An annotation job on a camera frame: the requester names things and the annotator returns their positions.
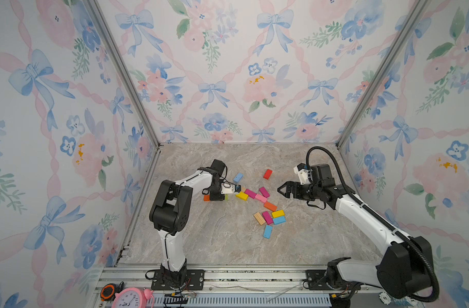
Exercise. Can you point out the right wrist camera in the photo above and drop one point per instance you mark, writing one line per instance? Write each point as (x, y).
(303, 173)

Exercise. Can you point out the magenta block upper right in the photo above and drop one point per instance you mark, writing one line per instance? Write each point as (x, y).
(264, 192)

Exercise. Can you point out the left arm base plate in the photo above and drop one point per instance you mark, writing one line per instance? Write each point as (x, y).
(193, 280)

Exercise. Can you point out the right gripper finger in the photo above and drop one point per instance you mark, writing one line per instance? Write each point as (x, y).
(287, 188)
(296, 195)

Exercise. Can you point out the yellow block lower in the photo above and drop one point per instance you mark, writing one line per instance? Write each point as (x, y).
(278, 214)

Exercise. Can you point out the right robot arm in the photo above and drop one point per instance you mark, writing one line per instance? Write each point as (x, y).
(406, 268)

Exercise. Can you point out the pink block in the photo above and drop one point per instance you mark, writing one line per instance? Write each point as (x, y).
(261, 198)

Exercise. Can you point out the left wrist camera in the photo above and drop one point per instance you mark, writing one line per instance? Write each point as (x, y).
(228, 189)

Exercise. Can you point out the tan block lower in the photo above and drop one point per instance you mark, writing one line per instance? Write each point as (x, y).
(259, 218)

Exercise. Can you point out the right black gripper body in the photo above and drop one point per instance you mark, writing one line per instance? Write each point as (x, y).
(310, 189)

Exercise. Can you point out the white blue object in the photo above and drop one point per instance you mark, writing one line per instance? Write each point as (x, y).
(385, 298)

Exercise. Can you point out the orange black tape measure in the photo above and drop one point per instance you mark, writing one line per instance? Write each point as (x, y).
(109, 292)

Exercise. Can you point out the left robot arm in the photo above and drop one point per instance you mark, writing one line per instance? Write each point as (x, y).
(170, 213)

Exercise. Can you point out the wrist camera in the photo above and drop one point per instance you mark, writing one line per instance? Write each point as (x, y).
(228, 189)
(303, 173)

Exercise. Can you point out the white cable duct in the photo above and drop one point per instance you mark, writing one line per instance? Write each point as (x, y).
(242, 300)

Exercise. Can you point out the yellow block upper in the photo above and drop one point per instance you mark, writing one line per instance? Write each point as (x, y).
(242, 196)

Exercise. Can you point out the blue block right lower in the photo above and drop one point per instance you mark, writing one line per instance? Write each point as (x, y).
(279, 220)

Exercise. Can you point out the pink alarm clock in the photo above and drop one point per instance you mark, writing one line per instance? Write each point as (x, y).
(132, 297)

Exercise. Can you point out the yellow block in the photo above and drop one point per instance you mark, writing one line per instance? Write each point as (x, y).
(242, 196)
(278, 214)

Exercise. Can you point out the magenta block middle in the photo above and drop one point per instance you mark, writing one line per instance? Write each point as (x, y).
(250, 193)

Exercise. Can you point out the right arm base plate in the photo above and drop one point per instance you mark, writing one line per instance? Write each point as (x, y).
(315, 279)

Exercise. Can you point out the magenta block lower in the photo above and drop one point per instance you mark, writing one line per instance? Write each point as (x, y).
(267, 218)

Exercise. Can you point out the light blue block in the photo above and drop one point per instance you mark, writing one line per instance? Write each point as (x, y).
(237, 178)

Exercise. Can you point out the blue block bottom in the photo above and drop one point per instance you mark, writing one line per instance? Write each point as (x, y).
(267, 231)

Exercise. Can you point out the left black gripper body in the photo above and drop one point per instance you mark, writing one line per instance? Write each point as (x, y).
(215, 194)

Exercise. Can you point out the red block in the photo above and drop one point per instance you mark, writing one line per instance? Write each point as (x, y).
(267, 174)

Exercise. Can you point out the magenta block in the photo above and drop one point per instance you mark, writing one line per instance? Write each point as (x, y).
(250, 193)
(264, 192)
(267, 218)

